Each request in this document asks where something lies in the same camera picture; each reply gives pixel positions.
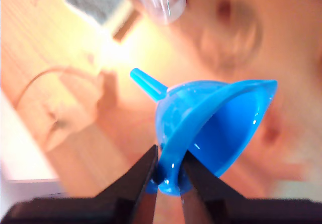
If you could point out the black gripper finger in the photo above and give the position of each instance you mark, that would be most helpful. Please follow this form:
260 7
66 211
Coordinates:
138 183
201 186

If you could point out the blue plastic funnel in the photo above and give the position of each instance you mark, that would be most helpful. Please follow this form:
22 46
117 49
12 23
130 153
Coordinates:
226 123

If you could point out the yellow sponge with green pad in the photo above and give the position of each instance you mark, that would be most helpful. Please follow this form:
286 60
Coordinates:
95 5

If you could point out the white Google bottle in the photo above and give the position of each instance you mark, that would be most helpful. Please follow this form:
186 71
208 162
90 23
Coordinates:
17 153

